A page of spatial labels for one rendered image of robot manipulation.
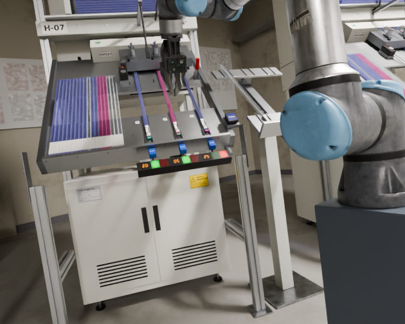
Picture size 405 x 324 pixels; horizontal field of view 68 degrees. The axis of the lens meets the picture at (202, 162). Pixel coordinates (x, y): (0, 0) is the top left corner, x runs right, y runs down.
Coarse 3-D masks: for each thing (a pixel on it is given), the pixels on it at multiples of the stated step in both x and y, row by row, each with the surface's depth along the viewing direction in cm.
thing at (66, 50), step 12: (48, 0) 157; (60, 0) 158; (60, 12) 159; (156, 36) 170; (60, 48) 159; (72, 48) 160; (84, 48) 162; (60, 60) 159; (120, 96) 167; (132, 96) 168; (144, 96) 170; (156, 96) 171; (168, 96) 176; (180, 96) 182; (120, 108) 196; (180, 108) 203
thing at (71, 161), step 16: (144, 144) 107; (160, 144) 108; (176, 144) 110; (192, 144) 112; (224, 144) 117; (48, 160) 100; (64, 160) 102; (80, 160) 104; (96, 160) 106; (112, 160) 108; (128, 160) 110
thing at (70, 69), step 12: (72, 60) 150; (84, 60) 150; (60, 72) 141; (72, 72) 142; (84, 72) 143; (96, 72) 143; (108, 72) 144; (144, 72) 146; (156, 72) 146; (192, 72) 148; (120, 84) 137; (132, 84) 138; (144, 84) 138; (156, 84) 139; (192, 84) 140
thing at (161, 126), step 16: (176, 112) 125; (192, 112) 125; (208, 112) 126; (48, 128) 113; (128, 128) 116; (144, 128) 116; (160, 128) 117; (192, 128) 118; (208, 128) 117; (224, 128) 119; (48, 144) 107; (128, 144) 110
